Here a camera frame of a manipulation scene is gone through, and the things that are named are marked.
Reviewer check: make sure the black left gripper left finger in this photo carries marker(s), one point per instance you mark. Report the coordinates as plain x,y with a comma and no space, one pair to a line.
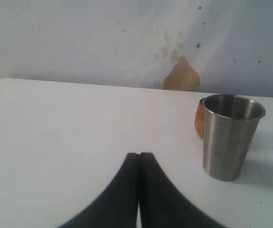
117,205

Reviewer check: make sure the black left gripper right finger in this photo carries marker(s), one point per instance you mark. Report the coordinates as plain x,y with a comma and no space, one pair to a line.
161,203

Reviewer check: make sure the stainless steel cup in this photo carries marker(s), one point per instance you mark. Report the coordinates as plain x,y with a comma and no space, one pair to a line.
230,122

